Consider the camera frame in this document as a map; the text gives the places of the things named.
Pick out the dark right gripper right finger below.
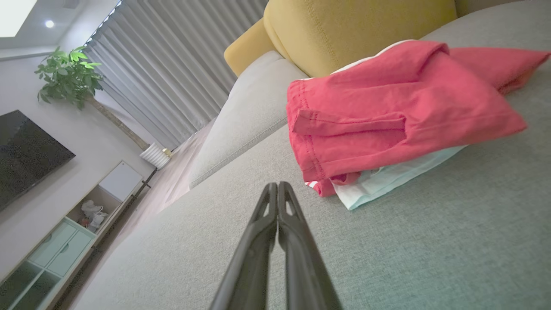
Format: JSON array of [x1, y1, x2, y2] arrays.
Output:
[[278, 181, 343, 310]]

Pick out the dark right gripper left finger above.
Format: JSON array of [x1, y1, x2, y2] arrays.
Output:
[[209, 182, 278, 310]]

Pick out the red pants with white stripes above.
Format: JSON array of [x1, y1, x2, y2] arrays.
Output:
[[305, 172, 362, 198]]

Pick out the red shirt with white trim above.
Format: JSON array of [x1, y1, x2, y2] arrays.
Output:
[[285, 40, 551, 183]]

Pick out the white folded garment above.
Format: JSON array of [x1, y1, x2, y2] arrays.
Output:
[[331, 144, 470, 211]]

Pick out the grey sofa seat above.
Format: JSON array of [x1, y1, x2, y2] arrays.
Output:
[[69, 0, 551, 310]]

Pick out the grey sofa back cushion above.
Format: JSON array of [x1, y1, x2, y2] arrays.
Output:
[[189, 51, 308, 189]]

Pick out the white plastic bags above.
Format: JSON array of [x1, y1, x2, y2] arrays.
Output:
[[81, 199, 108, 233]]

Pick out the white television cabinet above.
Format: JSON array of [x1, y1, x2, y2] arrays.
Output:
[[0, 161, 144, 310]]

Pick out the small yellow sofa cushion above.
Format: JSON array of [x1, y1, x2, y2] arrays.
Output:
[[224, 17, 280, 77]]

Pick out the grey pleated curtain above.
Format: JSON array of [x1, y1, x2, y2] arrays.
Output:
[[84, 0, 269, 149]]

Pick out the yellow sofa back cushion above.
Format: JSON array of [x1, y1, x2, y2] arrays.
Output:
[[263, 0, 458, 78]]

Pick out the green potted tree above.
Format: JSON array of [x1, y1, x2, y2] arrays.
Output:
[[35, 46, 150, 150]]

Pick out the bright ceiling light panel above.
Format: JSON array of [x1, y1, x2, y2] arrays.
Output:
[[0, 0, 37, 25]]

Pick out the black wall television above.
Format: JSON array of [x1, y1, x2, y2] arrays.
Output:
[[0, 110, 77, 211]]

